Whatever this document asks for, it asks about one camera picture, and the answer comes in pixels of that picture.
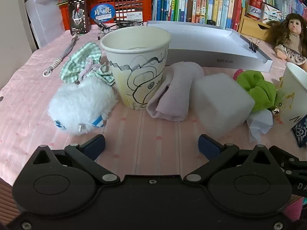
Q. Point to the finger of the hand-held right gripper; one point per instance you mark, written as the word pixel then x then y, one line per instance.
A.
pixel 287 157

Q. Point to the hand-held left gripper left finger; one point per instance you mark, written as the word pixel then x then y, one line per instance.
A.
pixel 96 145

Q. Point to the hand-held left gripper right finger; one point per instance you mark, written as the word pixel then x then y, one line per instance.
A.
pixel 208 146

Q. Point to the dark blue floral pouch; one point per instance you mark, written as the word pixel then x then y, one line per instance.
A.
pixel 301 131

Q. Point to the white fluffy plush toy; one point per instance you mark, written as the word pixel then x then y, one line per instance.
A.
pixel 79 105

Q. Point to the green scrunchie with bell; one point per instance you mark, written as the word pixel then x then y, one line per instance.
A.
pixel 259 88

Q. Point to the bright pink scrunchie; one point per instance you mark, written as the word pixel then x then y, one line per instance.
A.
pixel 238 73

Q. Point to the green checked cloth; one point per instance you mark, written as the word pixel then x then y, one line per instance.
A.
pixel 81 55

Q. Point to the grey cardboard tray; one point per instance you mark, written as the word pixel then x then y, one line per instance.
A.
pixel 203 40

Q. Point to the pink fabric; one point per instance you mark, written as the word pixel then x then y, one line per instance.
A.
pixel 297 208

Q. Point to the white sponge block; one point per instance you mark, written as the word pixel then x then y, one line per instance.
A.
pixel 220 105

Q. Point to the crumpled white tissue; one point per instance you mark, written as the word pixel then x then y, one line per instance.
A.
pixel 260 122

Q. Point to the pink striped tablecloth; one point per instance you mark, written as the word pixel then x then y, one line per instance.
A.
pixel 148 136

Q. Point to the paper cup with yellow drawing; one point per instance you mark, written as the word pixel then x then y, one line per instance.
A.
pixel 292 93

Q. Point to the pink folded towel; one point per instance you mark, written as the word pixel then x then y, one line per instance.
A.
pixel 172 93

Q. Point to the paper cup with black drawing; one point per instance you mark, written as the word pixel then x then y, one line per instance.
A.
pixel 139 76

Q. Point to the black binder clip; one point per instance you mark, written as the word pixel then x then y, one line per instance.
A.
pixel 251 46

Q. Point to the black miniature bicycle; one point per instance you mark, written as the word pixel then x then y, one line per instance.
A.
pixel 120 24

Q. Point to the wooden drawer box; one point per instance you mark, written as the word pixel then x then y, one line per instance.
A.
pixel 249 26

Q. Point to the brown-haired doll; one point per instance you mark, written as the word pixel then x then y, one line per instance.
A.
pixel 293 26

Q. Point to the round blue sticker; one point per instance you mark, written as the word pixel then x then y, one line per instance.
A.
pixel 103 14

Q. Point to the black smartphone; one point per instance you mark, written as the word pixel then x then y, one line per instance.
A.
pixel 78 14

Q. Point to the row of upright books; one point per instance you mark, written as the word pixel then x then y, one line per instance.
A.
pixel 191 2

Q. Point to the red drink can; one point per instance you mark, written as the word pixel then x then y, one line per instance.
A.
pixel 255 7

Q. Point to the red plastic crate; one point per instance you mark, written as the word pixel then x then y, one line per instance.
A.
pixel 134 2

